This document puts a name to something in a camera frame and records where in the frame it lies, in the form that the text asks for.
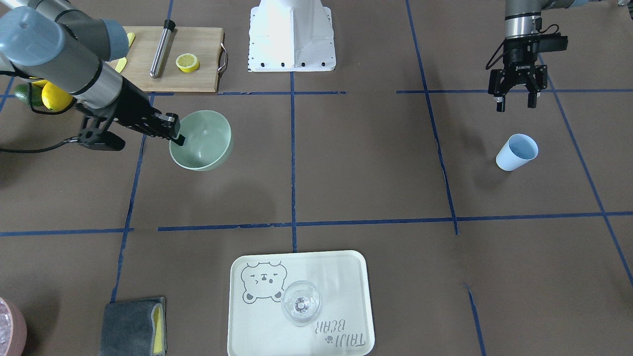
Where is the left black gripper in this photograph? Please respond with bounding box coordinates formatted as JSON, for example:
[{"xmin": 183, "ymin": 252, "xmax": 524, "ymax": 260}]
[{"xmin": 488, "ymin": 36, "xmax": 548, "ymax": 113}]

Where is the cream bear tray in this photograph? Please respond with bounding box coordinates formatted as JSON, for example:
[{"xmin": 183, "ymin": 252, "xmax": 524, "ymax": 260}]
[{"xmin": 227, "ymin": 250, "xmax": 375, "ymax": 356}]

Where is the grey folded cloth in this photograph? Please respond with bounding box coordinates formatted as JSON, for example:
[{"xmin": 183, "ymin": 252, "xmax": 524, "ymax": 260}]
[{"xmin": 98, "ymin": 297, "xmax": 167, "ymax": 356}]

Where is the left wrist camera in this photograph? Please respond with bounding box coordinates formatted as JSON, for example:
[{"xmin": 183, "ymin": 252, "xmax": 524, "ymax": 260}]
[{"xmin": 535, "ymin": 33, "xmax": 568, "ymax": 54}]

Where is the half lemon slice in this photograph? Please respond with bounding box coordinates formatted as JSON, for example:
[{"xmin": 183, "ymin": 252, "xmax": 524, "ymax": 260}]
[{"xmin": 176, "ymin": 53, "xmax": 200, "ymax": 74}]

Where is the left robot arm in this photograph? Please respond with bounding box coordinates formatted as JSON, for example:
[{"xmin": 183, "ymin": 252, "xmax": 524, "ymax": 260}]
[{"xmin": 485, "ymin": 0, "xmax": 588, "ymax": 112}]

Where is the pink bowl with ice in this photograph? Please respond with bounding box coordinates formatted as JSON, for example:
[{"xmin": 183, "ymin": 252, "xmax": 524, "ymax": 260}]
[{"xmin": 0, "ymin": 298, "xmax": 27, "ymax": 356}]

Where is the wooden cutting board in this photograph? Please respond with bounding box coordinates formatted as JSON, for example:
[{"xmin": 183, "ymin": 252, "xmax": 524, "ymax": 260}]
[{"xmin": 109, "ymin": 26, "xmax": 227, "ymax": 92}]

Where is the yellow plastic knife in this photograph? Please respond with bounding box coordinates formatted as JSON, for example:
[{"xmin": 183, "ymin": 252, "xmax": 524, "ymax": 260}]
[{"xmin": 115, "ymin": 32, "xmax": 136, "ymax": 74}]

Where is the light blue cup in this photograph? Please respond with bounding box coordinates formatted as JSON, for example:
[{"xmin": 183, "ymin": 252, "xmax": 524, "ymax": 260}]
[{"xmin": 496, "ymin": 133, "xmax": 540, "ymax": 172}]

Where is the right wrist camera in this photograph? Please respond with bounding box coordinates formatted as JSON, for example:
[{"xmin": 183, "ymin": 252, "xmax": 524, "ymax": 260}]
[{"xmin": 77, "ymin": 115, "xmax": 125, "ymax": 151}]

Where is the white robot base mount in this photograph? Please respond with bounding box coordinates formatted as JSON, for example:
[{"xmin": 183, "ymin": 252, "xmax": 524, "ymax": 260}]
[{"xmin": 247, "ymin": 0, "xmax": 337, "ymax": 73}]

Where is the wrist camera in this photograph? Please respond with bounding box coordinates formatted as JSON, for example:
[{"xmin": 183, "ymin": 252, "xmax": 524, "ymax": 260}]
[
  {"xmin": 77, "ymin": 115, "xmax": 125, "ymax": 151},
  {"xmin": 535, "ymin": 33, "xmax": 568, "ymax": 54}
]

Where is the yellow lemon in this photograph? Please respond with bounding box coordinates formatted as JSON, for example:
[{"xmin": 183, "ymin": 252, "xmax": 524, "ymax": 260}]
[
  {"xmin": 41, "ymin": 82, "xmax": 74, "ymax": 112},
  {"xmin": 31, "ymin": 79, "xmax": 49, "ymax": 89}
]

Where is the metal muddler rod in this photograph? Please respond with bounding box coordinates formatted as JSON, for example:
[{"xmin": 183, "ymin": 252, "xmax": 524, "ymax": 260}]
[{"xmin": 149, "ymin": 19, "xmax": 176, "ymax": 79}]

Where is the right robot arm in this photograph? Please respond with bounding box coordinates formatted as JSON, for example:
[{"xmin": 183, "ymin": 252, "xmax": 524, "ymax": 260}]
[{"xmin": 0, "ymin": 0, "xmax": 185, "ymax": 151}]

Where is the wine glass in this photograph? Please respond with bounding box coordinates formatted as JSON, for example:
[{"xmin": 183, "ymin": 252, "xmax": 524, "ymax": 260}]
[{"xmin": 282, "ymin": 281, "xmax": 322, "ymax": 327}]

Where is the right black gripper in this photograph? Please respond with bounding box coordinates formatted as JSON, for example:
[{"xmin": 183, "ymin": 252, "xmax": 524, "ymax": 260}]
[{"xmin": 102, "ymin": 75, "xmax": 186, "ymax": 146}]

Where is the green bowl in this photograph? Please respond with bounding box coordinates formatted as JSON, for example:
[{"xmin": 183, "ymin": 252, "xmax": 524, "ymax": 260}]
[{"xmin": 168, "ymin": 110, "xmax": 234, "ymax": 172}]

